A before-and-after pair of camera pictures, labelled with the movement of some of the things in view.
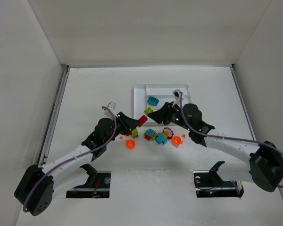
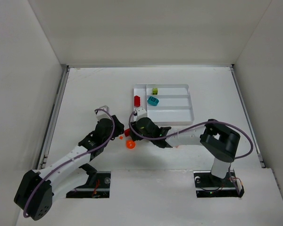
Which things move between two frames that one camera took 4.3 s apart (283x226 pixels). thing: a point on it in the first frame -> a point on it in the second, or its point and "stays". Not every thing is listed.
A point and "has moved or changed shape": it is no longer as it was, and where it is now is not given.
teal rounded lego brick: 153,101 stays
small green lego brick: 148,110 -> 154,91
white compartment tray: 154,96 stays
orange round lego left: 130,144 stays
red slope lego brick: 142,120 has moved or changed shape
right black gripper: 168,113 -> 133,133
